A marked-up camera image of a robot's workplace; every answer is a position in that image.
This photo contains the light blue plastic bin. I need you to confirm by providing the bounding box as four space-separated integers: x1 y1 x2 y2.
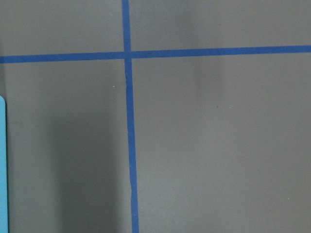
0 97 9 233

